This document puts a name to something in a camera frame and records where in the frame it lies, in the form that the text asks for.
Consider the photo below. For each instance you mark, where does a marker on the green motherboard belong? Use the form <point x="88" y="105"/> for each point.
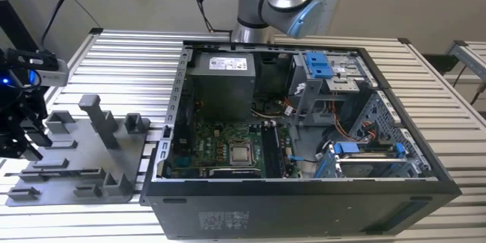
<point x="212" y="152"/>

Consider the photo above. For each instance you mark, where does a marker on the grey parts rack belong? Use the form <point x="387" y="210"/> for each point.
<point x="95" y="157"/>

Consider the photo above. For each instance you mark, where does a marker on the white barcode label tag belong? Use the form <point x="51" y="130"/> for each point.
<point x="287" y="110"/>

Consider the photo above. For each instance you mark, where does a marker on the perforated grey disk bay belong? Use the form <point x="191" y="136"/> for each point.
<point x="383" y="112"/>

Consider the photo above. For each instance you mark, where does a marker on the black slanted pole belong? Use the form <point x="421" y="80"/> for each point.
<point x="15" y="26"/>

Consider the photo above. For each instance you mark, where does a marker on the blue drive latch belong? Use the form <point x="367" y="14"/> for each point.
<point x="316" y="63"/>

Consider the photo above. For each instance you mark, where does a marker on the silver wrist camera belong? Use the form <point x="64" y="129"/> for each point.
<point x="52" y="79"/>

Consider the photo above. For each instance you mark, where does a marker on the aluminium slat side table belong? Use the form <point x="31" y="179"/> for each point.
<point x="466" y="55"/>

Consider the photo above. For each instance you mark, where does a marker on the white plastic connector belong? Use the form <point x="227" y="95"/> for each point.
<point x="299" y="88"/>

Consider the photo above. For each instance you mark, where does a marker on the black graphics card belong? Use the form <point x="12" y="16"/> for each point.
<point x="235" y="172"/>

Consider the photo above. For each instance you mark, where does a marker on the grey power supply unit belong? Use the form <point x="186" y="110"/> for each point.
<point x="223" y="95"/>

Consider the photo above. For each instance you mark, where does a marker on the silver CPU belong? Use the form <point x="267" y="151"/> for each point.
<point x="242" y="154"/>

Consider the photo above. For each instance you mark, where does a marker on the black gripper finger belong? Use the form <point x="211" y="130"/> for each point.
<point x="37" y="133"/>
<point x="24" y="149"/>

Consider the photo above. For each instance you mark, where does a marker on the black PC case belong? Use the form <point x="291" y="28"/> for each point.
<point x="266" y="214"/>

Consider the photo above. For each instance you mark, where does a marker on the hard disk in blue carrier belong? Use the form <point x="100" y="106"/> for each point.
<point x="347" y="147"/>

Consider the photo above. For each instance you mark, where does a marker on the grey drive cage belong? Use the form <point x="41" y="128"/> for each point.
<point x="311" y="92"/>

